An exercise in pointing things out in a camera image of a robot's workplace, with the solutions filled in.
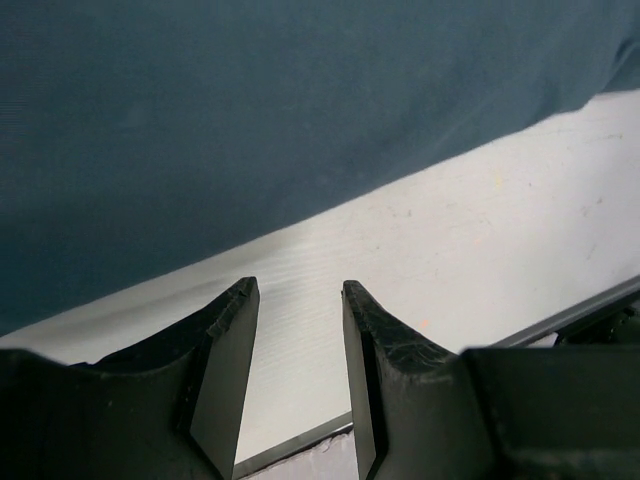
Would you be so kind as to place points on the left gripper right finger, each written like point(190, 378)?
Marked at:
point(413, 407)

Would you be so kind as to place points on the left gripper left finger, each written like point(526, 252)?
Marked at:
point(170, 405)

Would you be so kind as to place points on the blue t shirt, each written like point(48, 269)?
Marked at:
point(139, 137)

